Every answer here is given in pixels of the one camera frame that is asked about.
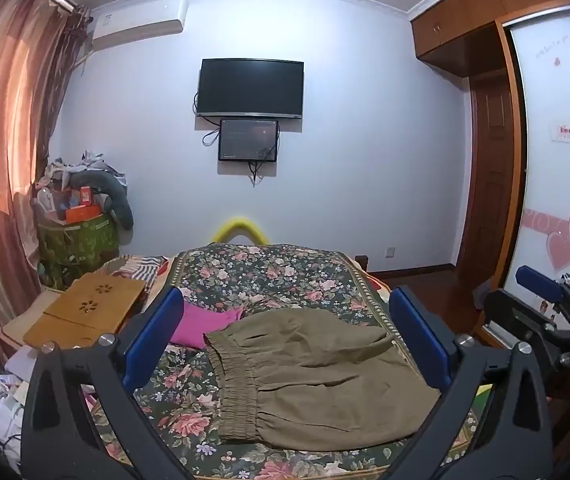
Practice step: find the wooden wardrobe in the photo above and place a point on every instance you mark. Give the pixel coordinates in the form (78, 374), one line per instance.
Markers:
(555, 85)

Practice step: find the yellow foam tube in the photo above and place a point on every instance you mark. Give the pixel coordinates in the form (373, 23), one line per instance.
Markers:
(240, 225)

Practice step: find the pile of papers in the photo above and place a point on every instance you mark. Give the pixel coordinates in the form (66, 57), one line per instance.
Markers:
(2, 400)

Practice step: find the white wall socket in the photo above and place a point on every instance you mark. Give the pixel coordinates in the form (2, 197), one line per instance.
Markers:
(390, 252)

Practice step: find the white air conditioner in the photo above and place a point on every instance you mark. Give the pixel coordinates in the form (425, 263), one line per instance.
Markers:
(137, 22)

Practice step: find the pile of grey clothes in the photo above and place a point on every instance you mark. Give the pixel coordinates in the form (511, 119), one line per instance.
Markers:
(110, 190)

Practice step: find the colourful fleece blanket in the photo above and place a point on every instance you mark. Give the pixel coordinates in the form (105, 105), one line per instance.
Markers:
(372, 287)

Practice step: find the white red label sticker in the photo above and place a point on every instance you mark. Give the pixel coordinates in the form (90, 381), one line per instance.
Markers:
(562, 132)

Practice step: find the brown wooden door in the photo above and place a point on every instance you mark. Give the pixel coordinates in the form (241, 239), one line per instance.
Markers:
(490, 175)

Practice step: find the olive brown pants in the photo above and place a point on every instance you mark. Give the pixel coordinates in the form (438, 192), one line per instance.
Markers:
(315, 370)

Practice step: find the green patterned storage bin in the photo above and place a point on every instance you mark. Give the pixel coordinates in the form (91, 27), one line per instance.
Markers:
(77, 247)

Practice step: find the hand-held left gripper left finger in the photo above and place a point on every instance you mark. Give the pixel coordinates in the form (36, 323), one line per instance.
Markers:
(156, 337)

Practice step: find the orange box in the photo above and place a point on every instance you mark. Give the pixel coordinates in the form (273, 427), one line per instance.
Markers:
(82, 210)

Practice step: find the dark floral bedspread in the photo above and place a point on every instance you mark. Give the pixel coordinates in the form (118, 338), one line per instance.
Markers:
(275, 270)

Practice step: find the bamboo lap desk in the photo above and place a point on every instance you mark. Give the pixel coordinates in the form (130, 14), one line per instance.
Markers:
(85, 310)

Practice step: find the magenta cloth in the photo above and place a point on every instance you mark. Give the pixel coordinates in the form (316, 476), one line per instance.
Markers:
(200, 325)

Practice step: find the small black wall monitor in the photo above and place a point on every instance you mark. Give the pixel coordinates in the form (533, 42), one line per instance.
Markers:
(248, 139)

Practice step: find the striped cloth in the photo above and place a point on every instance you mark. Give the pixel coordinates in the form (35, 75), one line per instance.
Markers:
(140, 266)

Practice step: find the pink striped curtain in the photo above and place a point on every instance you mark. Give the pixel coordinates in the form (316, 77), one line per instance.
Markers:
(0, 135)

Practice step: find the black wall television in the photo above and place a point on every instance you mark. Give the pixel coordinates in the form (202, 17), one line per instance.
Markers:
(250, 87)

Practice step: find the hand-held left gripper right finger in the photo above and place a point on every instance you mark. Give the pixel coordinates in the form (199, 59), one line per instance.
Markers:
(421, 336)

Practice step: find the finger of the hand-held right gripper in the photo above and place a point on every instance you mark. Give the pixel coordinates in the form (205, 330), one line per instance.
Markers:
(540, 282)
(515, 317)

